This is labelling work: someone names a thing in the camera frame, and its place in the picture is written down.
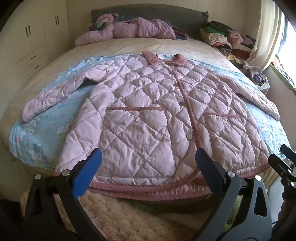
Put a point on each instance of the cream wardrobe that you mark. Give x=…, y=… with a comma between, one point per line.
x=34, y=37

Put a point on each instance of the window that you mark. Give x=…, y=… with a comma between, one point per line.
x=288, y=46

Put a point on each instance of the grey padded headboard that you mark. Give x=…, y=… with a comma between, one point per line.
x=148, y=15

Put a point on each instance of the bag of clothes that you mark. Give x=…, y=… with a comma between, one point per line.
x=259, y=77

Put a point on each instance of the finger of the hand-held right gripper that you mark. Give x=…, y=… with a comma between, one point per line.
x=281, y=165
x=289, y=151

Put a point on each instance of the pile of folded clothes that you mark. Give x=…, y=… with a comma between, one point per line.
x=219, y=37

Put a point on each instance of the cartoon printed blue blanket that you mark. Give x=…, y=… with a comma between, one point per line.
x=44, y=139

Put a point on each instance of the bed with beige mattress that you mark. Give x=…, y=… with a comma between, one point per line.
x=111, y=47

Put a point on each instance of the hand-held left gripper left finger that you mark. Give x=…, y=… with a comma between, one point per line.
x=86, y=171

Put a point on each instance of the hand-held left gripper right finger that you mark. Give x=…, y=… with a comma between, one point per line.
x=207, y=170

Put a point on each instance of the cream curtain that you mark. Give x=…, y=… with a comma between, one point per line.
x=266, y=34

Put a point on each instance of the crumpled pink padded coat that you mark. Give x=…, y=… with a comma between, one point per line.
x=138, y=29

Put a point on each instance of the pink quilted jacket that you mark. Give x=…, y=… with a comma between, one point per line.
x=148, y=120

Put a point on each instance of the striped colourful clothes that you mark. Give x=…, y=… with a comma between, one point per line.
x=180, y=32

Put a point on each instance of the fluffy beige rug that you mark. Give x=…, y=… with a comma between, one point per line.
x=129, y=220

